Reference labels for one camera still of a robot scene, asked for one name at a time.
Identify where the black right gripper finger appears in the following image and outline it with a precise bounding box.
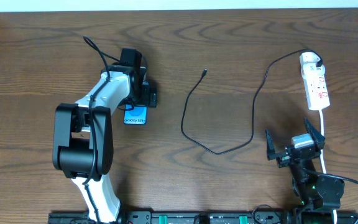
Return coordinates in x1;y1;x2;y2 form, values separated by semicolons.
303;118;325;150
265;129;282;161

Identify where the blue Galaxy smartphone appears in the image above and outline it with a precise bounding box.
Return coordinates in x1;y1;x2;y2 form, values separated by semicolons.
124;105;148;125

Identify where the black USB charging cable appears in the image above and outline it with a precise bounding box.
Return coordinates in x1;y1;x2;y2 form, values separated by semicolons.
180;49;324;156

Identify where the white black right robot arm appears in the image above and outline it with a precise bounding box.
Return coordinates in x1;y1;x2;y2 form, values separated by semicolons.
265;118;358;223

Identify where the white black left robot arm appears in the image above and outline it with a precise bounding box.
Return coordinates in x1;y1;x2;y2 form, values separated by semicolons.
52;62;156;223

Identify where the white charger adapter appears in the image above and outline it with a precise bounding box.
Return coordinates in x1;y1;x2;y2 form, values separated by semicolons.
300;50;326;80

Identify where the white power strip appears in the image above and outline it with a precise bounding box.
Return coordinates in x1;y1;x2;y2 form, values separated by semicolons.
299;51;331;111

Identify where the white power strip cord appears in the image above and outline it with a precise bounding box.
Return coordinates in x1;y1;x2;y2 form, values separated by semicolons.
318;108;338;224

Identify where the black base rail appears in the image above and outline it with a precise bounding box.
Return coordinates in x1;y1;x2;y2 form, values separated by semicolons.
47;210;357;224

